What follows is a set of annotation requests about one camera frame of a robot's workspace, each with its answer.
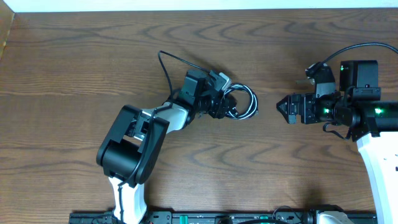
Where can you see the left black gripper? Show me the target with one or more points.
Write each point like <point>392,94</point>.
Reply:
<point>219,111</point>

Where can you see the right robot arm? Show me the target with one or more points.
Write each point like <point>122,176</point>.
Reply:
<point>355,102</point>

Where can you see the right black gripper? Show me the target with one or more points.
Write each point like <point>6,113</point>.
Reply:
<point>306,101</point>

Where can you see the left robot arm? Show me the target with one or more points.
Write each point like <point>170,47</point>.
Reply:
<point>131,147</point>

